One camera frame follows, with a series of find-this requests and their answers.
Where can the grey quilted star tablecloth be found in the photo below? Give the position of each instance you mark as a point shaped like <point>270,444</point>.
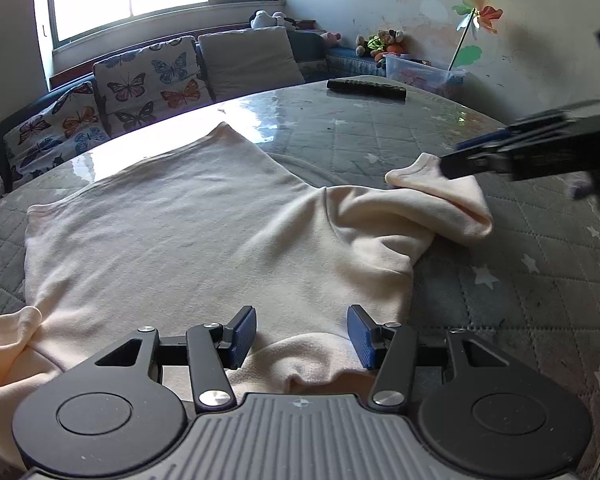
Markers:
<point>530,310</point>

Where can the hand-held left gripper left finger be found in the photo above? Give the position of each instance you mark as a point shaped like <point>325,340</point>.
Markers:
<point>242,332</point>

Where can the butterfly print cushion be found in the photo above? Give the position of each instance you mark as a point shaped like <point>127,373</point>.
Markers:
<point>150,80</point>
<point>55,130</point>

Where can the brown plush toy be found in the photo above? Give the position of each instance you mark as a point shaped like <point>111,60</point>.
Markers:
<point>361,46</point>

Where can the white plush toy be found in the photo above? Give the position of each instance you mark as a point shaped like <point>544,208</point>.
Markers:
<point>264,19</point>

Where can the green plush toy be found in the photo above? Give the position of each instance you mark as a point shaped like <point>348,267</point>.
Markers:
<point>378,42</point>

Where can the pink plush toy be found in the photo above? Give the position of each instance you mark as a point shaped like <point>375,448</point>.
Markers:
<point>332,37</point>

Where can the dark blue sofa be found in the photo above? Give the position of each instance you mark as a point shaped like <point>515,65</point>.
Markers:
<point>312,47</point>

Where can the plain grey cushion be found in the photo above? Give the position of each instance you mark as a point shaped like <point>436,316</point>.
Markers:
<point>250,62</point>

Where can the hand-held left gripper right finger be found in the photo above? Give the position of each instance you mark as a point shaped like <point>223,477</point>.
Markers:
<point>361,335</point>

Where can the black remote control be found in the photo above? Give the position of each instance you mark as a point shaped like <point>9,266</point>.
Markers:
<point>366,89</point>

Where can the cream sweatshirt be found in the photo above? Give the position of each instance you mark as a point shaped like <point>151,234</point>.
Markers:
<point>180,235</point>

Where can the colourful pinwheel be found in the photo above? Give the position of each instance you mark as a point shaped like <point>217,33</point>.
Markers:
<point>480,12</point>

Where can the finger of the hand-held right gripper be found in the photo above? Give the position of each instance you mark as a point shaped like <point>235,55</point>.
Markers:
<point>472,164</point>
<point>485,138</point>

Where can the clear plastic storage box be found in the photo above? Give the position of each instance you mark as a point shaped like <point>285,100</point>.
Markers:
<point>420,77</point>

